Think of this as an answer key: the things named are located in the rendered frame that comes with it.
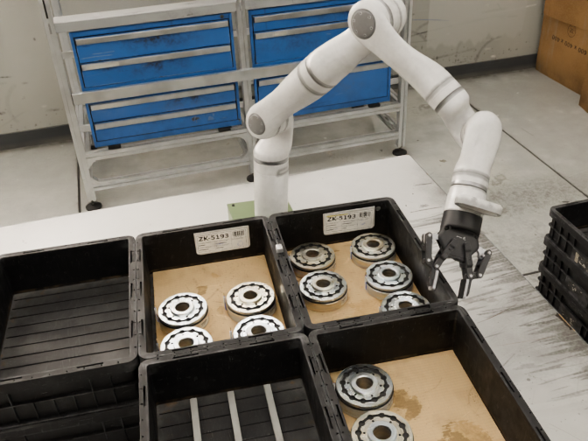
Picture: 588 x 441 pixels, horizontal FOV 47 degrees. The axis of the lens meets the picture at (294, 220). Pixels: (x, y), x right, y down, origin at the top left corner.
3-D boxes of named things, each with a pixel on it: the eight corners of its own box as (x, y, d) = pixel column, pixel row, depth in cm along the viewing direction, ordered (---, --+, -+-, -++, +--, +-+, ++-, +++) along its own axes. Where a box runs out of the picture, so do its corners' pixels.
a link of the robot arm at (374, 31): (451, 89, 127) (471, 79, 132) (360, -11, 131) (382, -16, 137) (422, 120, 133) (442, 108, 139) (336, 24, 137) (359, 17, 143)
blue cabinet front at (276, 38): (256, 121, 339) (248, 10, 308) (388, 100, 354) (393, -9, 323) (257, 123, 336) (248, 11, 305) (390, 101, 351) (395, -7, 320)
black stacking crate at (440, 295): (271, 256, 160) (268, 216, 154) (389, 237, 165) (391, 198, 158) (308, 376, 128) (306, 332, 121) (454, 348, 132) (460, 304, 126)
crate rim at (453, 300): (268, 222, 155) (267, 213, 154) (391, 204, 160) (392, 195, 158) (306, 340, 122) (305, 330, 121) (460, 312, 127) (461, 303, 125)
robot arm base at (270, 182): (248, 208, 186) (248, 153, 177) (279, 202, 189) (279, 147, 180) (262, 225, 179) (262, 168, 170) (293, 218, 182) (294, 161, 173)
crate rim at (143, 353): (136, 242, 150) (135, 234, 149) (268, 222, 155) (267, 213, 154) (140, 370, 118) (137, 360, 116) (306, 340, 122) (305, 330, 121)
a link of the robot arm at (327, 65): (395, -18, 138) (320, 52, 156) (369, -11, 131) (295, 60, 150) (418, 20, 137) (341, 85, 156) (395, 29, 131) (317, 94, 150)
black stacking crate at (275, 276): (144, 276, 156) (136, 236, 149) (269, 256, 160) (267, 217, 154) (150, 406, 123) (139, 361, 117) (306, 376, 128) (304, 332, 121)
